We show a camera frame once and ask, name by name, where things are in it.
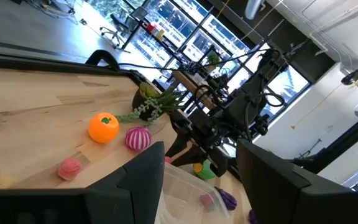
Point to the purple white striped toy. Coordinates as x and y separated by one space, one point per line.
138 138

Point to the purple toy eggplant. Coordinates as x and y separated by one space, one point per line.
228 199

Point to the yellow cup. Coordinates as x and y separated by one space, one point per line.
160 33

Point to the small green plant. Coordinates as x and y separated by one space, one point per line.
213 59

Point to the clear plastic tupperware container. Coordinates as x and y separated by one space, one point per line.
191 199

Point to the dark green toy vegetable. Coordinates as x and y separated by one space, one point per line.
205 171

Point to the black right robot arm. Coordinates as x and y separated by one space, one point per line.
244 102

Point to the white ceiling duct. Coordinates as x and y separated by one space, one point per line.
253 7

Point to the pink toy fruit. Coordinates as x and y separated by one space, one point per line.
207 200
69 169

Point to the red cup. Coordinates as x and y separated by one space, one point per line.
150 27

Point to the black office chair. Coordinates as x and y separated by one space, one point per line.
117 23

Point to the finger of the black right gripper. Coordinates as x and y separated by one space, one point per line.
213 158
182 138

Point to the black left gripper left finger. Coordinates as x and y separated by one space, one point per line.
129 193

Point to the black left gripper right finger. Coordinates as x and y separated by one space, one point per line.
291 196

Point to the black slanted beam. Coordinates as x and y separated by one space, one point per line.
346 137

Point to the black frame desk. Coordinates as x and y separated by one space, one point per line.
154 37

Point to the potted succulent plant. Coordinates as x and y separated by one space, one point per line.
148 102

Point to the red toy fruit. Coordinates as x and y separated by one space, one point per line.
168 160

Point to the orange toy fruit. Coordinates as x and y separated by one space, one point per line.
103 129

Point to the wooden table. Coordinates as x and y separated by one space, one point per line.
188 82

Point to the purple toy grapes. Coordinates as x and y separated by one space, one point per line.
252 217

